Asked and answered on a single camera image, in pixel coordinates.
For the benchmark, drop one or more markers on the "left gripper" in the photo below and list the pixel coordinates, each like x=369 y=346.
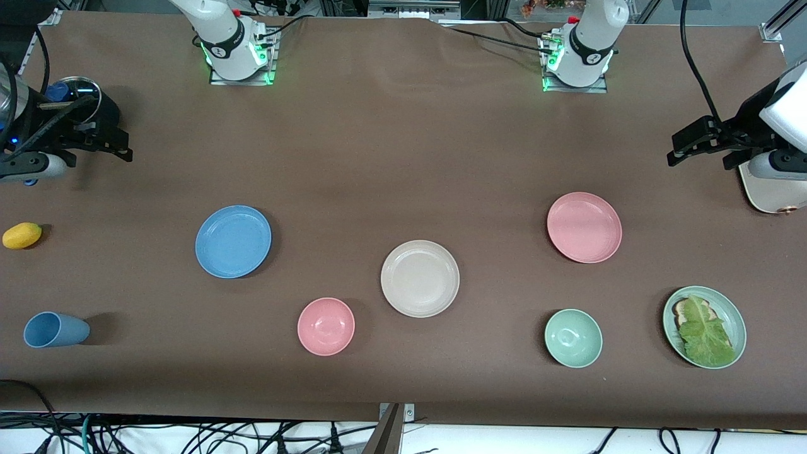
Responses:
x=746 y=122

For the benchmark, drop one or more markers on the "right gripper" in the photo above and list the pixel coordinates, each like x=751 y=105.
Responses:
x=104 y=115

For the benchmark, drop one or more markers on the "pink shallow plate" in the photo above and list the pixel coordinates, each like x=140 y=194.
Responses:
x=584 y=227

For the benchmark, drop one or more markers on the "blue shallow plate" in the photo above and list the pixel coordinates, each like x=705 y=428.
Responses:
x=233 y=241

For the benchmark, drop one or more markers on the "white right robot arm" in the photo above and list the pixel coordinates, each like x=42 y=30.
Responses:
x=227 y=38

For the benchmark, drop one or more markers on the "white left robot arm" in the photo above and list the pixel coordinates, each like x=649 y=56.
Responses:
x=586 y=38

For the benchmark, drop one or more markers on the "cream cutting board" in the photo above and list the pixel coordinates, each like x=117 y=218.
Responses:
x=766 y=195

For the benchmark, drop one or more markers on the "yellow lemon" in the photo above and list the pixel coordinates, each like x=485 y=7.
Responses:
x=22 y=235

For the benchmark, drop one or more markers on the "toasted bread slice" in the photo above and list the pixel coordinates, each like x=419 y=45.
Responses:
x=679 y=309

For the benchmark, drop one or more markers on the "green oval plate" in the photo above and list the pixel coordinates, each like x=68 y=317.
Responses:
x=734 y=321

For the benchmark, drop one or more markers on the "blue plastic cup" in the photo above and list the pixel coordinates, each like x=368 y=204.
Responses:
x=55 y=329

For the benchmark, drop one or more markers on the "green lettuce leaf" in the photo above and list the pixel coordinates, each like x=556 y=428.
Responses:
x=706 y=337

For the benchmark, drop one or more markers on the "orange red items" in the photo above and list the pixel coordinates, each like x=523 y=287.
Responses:
x=542 y=5

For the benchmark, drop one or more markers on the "small green bowl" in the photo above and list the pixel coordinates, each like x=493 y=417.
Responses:
x=573 y=338

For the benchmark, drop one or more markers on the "small pink bowl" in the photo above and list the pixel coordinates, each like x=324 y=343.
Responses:
x=326 y=326

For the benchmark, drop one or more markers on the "brown table cover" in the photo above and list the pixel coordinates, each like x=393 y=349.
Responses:
x=403 y=157

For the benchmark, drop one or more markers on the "beige shallow plate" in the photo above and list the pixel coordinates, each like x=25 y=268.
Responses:
x=420 y=278

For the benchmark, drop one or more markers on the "grey metal box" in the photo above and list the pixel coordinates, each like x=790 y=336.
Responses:
x=413 y=7

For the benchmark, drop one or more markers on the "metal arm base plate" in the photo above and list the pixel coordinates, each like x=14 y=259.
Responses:
x=243 y=81
x=577 y=89

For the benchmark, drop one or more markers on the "aluminium corner bracket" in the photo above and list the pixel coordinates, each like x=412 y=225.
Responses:
x=770 y=33
x=52 y=17

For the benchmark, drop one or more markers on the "metal table clamp bracket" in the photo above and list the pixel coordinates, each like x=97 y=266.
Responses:
x=394 y=429

